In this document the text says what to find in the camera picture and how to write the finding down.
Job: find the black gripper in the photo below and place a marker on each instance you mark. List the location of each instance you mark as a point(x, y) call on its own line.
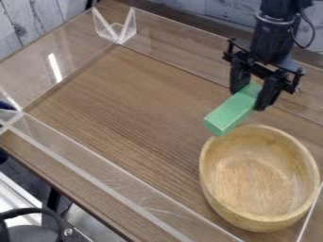
point(265, 58)

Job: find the green rectangular block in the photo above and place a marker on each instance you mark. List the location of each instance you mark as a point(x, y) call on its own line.
point(233, 111)

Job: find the brown wooden bowl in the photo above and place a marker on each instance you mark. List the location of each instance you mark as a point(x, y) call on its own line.
point(260, 178)

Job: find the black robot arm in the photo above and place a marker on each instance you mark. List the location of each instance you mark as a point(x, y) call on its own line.
point(284, 8)

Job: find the black table leg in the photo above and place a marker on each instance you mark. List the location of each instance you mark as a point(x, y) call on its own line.
point(54, 199)

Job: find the clear acrylic corner bracket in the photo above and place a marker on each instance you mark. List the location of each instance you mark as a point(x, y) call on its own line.
point(117, 32)

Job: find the grey metal base plate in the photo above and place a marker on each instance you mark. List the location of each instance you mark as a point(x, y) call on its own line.
point(63, 228)

